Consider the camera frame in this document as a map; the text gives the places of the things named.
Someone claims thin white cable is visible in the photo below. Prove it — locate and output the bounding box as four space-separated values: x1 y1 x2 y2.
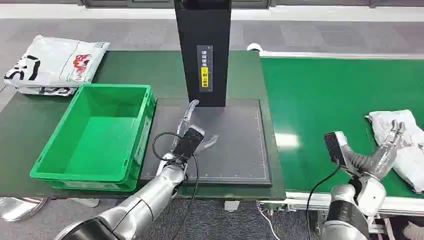
256 204 282 240

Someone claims shiny metal chair base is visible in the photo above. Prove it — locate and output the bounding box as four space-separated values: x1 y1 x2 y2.
0 197 49 222

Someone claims white parcel with red print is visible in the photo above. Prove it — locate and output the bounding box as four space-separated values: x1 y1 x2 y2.
3 35 111 89

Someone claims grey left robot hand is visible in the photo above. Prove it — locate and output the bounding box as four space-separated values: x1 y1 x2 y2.
163 99 220 167

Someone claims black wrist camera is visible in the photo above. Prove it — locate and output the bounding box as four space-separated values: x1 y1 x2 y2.
173 127 206 161
323 131 349 167

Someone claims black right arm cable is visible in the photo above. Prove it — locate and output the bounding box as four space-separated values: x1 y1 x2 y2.
306 163 343 240

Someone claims black scanner column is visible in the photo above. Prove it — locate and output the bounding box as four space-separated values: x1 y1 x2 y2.
173 0 232 108

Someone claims black scanner base plate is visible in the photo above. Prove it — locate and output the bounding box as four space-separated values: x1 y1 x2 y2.
139 98 274 188

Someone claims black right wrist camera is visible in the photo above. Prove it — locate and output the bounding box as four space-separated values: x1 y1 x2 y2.
323 131 349 167

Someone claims grey mailer parcel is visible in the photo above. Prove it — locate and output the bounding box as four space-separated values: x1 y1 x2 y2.
364 109 424 194

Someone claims yellow and grey column label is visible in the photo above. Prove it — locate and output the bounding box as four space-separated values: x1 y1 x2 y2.
196 44 214 93

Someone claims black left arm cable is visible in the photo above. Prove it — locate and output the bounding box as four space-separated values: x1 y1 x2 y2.
151 132 200 240

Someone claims green plastic crate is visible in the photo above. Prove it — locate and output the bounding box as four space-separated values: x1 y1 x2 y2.
29 83 157 193

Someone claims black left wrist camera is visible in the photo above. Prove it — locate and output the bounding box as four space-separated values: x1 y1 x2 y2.
173 127 206 161

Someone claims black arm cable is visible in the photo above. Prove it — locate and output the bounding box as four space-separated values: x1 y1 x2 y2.
306 163 343 240
151 132 200 240

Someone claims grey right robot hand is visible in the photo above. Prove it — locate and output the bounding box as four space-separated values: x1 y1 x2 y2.
343 119 407 182

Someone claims silver conveyor frame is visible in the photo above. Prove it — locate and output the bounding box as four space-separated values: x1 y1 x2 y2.
258 190 424 236

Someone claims white table foot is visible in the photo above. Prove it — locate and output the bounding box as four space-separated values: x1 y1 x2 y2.
224 200 241 213

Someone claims green conveyor belt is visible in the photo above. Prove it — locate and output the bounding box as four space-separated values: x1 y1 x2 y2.
259 56 424 200

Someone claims white conveyor roller end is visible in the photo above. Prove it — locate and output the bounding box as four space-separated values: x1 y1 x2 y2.
246 42 265 53

